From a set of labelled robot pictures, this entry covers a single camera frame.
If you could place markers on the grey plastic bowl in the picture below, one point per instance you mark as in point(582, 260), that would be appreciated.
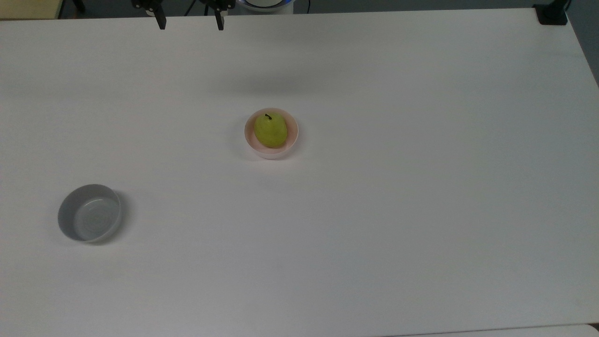
point(91, 217)

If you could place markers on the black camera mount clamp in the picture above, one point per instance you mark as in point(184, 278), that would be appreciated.
point(552, 15)

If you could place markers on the pink plastic bowl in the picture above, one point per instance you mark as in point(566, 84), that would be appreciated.
point(292, 133)

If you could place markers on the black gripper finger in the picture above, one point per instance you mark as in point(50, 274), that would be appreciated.
point(161, 21)
point(219, 21)

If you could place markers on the beige wooden furniture panel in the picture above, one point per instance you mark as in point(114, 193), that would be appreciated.
point(28, 8)

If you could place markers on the green pear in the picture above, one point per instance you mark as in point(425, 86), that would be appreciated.
point(271, 132)

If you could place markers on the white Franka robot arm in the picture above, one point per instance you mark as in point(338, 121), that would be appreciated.
point(266, 6)

